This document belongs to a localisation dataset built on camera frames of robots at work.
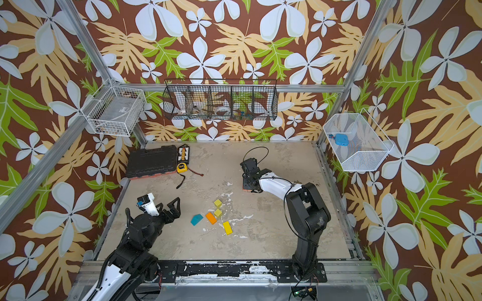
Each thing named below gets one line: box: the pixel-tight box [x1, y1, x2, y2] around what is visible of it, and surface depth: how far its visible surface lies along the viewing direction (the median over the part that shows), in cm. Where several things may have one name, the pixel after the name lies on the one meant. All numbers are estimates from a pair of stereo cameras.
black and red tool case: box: [125, 144, 177, 180], surface depth 107 cm
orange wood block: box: [205, 211, 218, 226], surface depth 90 cm
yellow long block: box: [222, 220, 233, 236], surface depth 88 cm
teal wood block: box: [190, 213, 204, 227], surface depth 90 cm
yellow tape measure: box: [176, 162, 188, 174], surface depth 107 cm
